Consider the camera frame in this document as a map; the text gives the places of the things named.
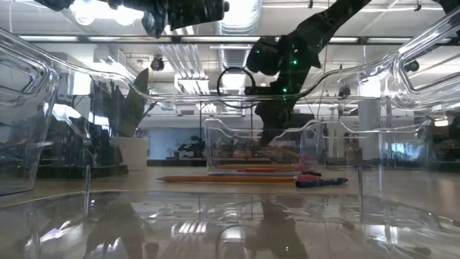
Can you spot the black ceiling camera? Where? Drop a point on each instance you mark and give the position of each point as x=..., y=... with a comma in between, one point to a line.
x=157, y=64

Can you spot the silver ceiling air duct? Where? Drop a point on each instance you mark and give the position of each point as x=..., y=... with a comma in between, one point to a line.
x=235, y=57

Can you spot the dark monitor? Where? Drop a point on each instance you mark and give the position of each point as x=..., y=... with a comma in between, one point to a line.
x=305, y=120

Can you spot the green potted plant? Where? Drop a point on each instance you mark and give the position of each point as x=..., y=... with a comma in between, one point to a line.
x=138, y=104

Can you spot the dark blue crayon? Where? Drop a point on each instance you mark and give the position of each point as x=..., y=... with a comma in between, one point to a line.
x=320, y=183

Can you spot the white plant pot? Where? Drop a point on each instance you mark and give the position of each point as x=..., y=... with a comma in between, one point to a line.
x=131, y=154

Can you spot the orange pencil with pink eraser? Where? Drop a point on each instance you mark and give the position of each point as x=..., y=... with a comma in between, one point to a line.
x=230, y=179
x=251, y=166

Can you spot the clear plastic bin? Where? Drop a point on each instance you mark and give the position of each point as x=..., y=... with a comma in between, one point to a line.
x=230, y=223
x=223, y=151
x=359, y=151

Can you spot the white room column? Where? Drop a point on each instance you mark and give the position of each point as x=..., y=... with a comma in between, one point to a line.
x=373, y=126

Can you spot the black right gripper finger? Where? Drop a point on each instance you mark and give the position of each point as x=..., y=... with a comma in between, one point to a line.
x=276, y=118

